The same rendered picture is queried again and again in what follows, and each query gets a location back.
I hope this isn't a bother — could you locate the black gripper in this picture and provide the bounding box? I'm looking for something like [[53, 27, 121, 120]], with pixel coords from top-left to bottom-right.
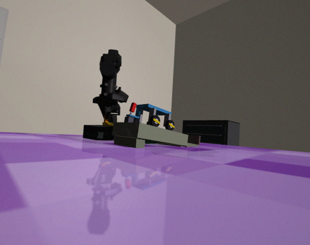
[[93, 81, 125, 119]]

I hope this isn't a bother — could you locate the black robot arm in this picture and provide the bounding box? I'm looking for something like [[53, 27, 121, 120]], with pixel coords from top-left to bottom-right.
[[99, 49, 129, 124]]

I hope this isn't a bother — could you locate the red-headed metal pin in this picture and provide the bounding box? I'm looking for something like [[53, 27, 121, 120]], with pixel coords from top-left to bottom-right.
[[129, 103, 137, 115]]

